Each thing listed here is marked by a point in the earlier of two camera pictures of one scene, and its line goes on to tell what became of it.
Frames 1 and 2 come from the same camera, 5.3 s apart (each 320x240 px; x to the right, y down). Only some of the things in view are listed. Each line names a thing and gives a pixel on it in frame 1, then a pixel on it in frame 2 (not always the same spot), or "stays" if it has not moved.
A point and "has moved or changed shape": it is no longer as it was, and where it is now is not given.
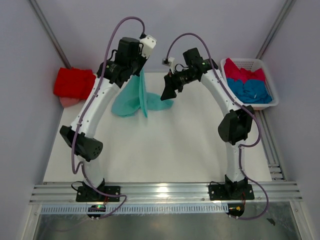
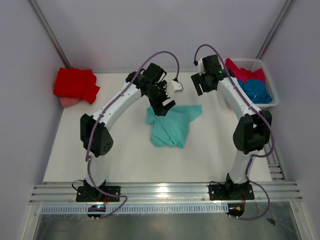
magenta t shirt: [232, 71] stays
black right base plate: [231, 192] stays
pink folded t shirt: [67, 101] stays
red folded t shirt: [71, 82] stays
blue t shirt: [255, 91] stays
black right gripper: [169, 92] -> [198, 79]
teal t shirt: [134, 98] has moved or changed shape
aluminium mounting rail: [165, 193] stays
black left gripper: [143, 60] -> [159, 110]
